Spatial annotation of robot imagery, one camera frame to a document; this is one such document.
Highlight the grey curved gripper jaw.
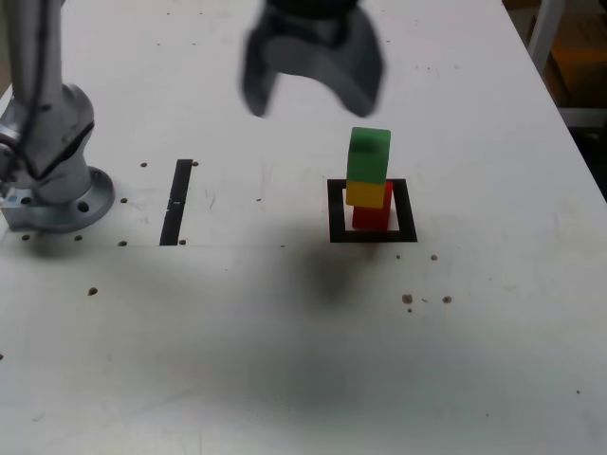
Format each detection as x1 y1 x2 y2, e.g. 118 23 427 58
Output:
263 9 388 118
238 9 284 118

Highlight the green cube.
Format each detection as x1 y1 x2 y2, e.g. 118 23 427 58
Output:
345 126 393 185

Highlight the yellow cube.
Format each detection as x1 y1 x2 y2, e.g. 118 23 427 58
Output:
345 179 386 209

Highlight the red cube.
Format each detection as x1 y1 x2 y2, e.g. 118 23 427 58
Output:
351 181 395 231

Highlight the black tape square outline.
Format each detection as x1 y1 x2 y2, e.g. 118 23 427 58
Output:
326 177 418 244

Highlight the black tape strip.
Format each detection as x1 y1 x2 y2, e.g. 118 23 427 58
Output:
159 158 194 246

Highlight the brown cardboard box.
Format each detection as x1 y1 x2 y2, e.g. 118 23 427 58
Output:
544 11 607 109

